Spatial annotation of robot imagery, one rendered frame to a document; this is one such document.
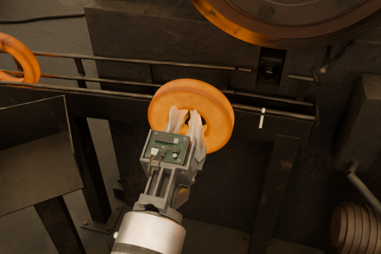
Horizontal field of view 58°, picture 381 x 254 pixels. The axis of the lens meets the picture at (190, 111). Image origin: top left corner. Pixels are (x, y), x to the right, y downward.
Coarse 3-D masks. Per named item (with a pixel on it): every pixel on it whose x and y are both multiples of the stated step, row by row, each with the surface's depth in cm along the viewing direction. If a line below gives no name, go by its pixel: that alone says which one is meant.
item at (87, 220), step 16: (80, 128) 103; (80, 144) 106; (272, 144) 92; (288, 144) 84; (96, 160) 118; (272, 160) 90; (288, 160) 88; (96, 176) 121; (272, 176) 94; (288, 176) 92; (96, 192) 123; (272, 192) 98; (96, 208) 130; (112, 208) 142; (272, 208) 103; (96, 224) 136; (112, 224) 136; (256, 224) 110; (272, 224) 108; (240, 240) 131; (256, 240) 117; (272, 240) 131
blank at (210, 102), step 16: (176, 80) 59; (192, 80) 58; (160, 96) 58; (176, 96) 58; (192, 96) 57; (208, 96) 56; (224, 96) 58; (160, 112) 61; (208, 112) 58; (224, 112) 57; (160, 128) 63; (208, 128) 60; (224, 128) 59; (208, 144) 63; (224, 144) 62
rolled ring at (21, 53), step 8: (0, 32) 92; (0, 40) 90; (8, 40) 91; (16, 40) 92; (0, 48) 92; (8, 48) 91; (16, 48) 91; (24, 48) 93; (16, 56) 92; (24, 56) 92; (32, 56) 94; (24, 64) 94; (32, 64) 94; (0, 72) 101; (24, 72) 96; (32, 72) 95; (40, 72) 99; (8, 80) 101; (16, 80) 101; (24, 80) 98; (32, 80) 97
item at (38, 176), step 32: (64, 96) 83; (0, 128) 83; (32, 128) 86; (64, 128) 90; (0, 160) 85; (32, 160) 84; (64, 160) 83; (0, 192) 78; (32, 192) 77; (64, 192) 76; (64, 224) 94
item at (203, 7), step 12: (192, 0) 67; (204, 0) 67; (204, 12) 68; (216, 12) 68; (216, 24) 69; (228, 24) 69; (360, 24) 62; (372, 24) 62; (240, 36) 70; (252, 36) 69; (264, 36) 68; (324, 36) 65; (336, 36) 65; (348, 36) 64; (276, 48) 69; (288, 48) 69; (300, 48) 68; (312, 48) 67
